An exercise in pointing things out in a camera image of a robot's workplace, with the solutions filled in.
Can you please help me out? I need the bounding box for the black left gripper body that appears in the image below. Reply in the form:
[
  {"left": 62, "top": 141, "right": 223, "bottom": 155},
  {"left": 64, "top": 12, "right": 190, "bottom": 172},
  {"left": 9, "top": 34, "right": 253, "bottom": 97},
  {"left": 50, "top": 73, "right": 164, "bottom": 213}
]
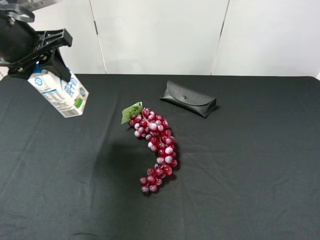
[{"left": 0, "top": 4, "right": 73, "bottom": 80}]

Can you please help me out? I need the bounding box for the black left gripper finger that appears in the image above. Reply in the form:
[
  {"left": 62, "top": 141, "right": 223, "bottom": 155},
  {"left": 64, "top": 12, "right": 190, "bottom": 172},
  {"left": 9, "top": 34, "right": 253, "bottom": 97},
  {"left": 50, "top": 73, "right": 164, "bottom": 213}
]
[{"left": 42, "top": 48, "right": 71, "bottom": 82}]

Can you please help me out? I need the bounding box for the black tablecloth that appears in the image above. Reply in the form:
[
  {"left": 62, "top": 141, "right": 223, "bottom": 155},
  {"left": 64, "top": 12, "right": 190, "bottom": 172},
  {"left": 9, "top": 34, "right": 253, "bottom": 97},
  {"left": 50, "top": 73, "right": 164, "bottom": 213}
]
[{"left": 0, "top": 74, "right": 320, "bottom": 240}]

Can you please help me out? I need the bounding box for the black leather glasses case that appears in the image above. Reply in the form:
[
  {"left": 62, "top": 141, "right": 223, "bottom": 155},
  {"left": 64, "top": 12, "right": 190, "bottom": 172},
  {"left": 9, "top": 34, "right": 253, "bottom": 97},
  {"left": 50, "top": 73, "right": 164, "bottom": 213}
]
[{"left": 160, "top": 80, "right": 217, "bottom": 118}]

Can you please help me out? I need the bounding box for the white blue milk carton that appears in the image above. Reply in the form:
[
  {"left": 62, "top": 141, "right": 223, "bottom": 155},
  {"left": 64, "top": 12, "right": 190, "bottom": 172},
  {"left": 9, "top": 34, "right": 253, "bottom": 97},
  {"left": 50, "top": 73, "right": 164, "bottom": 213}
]
[{"left": 27, "top": 65, "right": 89, "bottom": 118}]

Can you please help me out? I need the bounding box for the red artificial grape bunch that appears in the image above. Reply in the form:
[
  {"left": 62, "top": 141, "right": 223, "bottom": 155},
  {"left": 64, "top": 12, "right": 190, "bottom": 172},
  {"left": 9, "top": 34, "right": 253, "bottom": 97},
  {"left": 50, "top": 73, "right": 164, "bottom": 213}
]
[{"left": 121, "top": 102, "right": 178, "bottom": 195}]

